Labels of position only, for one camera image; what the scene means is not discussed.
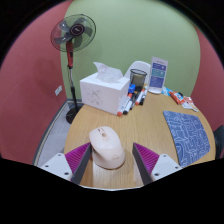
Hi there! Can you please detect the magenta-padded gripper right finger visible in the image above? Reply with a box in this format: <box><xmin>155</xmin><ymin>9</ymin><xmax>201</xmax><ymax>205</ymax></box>
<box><xmin>131</xmin><ymin>142</ymin><xmax>184</xmax><ymax>186</ymax></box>

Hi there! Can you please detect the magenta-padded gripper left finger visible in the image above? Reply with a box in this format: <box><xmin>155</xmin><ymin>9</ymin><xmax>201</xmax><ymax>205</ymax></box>
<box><xmin>38</xmin><ymin>141</ymin><xmax>93</xmax><ymax>186</ymax></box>

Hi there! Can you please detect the pale pink computer mouse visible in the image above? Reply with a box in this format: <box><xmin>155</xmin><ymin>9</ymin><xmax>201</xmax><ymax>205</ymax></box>
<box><xmin>88</xmin><ymin>125</ymin><xmax>127</xmax><ymax>170</ymax></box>

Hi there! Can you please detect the blue patterned mouse pad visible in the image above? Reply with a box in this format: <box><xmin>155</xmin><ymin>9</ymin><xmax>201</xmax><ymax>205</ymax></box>
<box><xmin>162</xmin><ymin>110</ymin><xmax>212</xmax><ymax>168</ymax></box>

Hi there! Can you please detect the white marker black cap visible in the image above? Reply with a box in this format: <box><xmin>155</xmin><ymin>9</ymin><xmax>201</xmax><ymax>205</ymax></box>
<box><xmin>122</xmin><ymin>95</ymin><xmax>135</xmax><ymax>116</ymax></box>
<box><xmin>138</xmin><ymin>87</ymin><xmax>149</xmax><ymax>107</ymax></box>

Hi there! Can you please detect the red snack bag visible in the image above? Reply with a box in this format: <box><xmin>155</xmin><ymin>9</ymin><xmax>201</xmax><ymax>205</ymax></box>
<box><xmin>169</xmin><ymin>90</ymin><xmax>185</xmax><ymax>106</ymax></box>

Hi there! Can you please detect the white tissue box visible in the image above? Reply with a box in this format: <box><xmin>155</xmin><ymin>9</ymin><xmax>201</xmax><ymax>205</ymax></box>
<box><xmin>79</xmin><ymin>61</ymin><xmax>131</xmax><ymax>116</ymax></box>

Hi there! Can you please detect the light blue white packet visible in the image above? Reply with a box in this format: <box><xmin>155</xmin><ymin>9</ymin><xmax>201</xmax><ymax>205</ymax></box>
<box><xmin>161</xmin><ymin>85</ymin><xmax>174</xmax><ymax>97</ymax></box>

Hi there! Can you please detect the blue whiteboard eraser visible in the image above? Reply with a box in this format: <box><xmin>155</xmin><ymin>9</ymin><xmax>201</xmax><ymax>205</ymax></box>
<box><xmin>127</xmin><ymin>83</ymin><xmax>137</xmax><ymax>95</ymax></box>

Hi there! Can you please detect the black mesh pen cup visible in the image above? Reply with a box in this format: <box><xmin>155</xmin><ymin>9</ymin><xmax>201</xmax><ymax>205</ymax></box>
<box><xmin>129</xmin><ymin>68</ymin><xmax>148</xmax><ymax>90</ymax></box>

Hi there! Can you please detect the blue white sign stand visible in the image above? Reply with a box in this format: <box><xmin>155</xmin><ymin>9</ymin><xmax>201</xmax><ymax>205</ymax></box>
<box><xmin>147</xmin><ymin>56</ymin><xmax>169</xmax><ymax>95</ymax></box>

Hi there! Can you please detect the black red standing fan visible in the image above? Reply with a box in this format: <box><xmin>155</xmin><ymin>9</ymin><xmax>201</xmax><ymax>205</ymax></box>
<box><xmin>49</xmin><ymin>13</ymin><xmax>97</xmax><ymax>125</ymax></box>

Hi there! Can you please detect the white wall outlet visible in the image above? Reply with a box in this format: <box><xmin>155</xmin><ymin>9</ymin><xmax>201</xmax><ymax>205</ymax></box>
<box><xmin>54</xmin><ymin>85</ymin><xmax>64</xmax><ymax>97</ymax></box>

